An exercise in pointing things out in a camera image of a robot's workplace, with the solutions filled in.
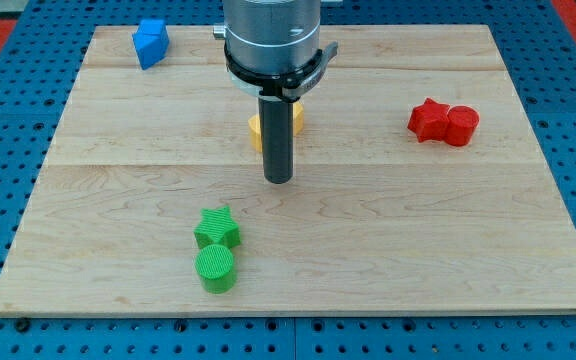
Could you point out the blue block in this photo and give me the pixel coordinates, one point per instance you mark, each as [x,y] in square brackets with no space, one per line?
[150,42]

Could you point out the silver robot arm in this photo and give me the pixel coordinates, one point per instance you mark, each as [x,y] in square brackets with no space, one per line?
[272,47]

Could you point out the green star block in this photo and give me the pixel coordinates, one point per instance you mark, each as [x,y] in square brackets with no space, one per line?
[217,227]

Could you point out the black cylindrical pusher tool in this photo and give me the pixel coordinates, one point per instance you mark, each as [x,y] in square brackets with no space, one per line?
[276,129]

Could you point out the wooden board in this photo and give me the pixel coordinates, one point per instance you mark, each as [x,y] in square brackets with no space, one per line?
[373,222]

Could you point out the green cylinder block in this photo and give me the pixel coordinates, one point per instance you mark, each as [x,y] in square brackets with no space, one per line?
[215,266]

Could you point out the yellow block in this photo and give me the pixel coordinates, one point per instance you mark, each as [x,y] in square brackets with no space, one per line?
[255,129]

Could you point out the red cylinder block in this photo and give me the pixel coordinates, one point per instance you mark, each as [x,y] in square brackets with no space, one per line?
[463,121]

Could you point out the red star block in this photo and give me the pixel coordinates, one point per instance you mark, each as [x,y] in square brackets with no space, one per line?
[429,121]

